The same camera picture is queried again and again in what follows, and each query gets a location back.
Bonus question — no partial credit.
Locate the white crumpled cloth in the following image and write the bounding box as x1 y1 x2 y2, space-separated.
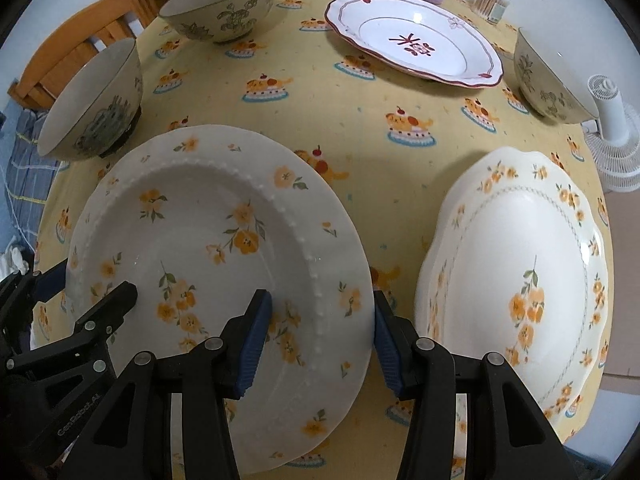
0 245 31 277

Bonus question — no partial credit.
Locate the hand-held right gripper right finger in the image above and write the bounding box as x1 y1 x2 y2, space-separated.
372 290 571 480

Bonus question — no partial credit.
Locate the grey floral ceramic bowl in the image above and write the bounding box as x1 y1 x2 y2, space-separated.
514 27 598 125
37 37 144 162
159 0 283 44

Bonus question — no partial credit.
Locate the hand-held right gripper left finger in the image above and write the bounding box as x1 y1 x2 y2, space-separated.
60 288 274 480

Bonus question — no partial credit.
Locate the white desk fan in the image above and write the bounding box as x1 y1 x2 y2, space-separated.
582 74 640 193

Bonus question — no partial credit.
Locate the blue plaid cloth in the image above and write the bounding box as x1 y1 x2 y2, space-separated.
2 107 71 256

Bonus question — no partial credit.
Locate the scalloped orange flower plate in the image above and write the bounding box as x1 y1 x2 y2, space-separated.
414 146 610 448

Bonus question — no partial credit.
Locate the cotton swab container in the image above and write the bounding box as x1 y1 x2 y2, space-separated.
475 0 511 25

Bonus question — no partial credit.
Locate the yellow cake print tablecloth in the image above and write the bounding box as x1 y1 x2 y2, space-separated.
30 0 616 480

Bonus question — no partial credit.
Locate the wooden chair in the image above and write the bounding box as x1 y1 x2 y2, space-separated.
7 0 166 111

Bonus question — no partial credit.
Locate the beaded rim orange flower plate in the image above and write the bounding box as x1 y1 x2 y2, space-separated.
65 124 376 476

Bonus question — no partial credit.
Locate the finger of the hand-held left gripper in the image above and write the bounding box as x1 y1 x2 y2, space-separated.
5 281 139 391
0 257 68 356

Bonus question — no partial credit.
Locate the red rim white plate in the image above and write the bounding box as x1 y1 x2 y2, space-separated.
325 0 503 89

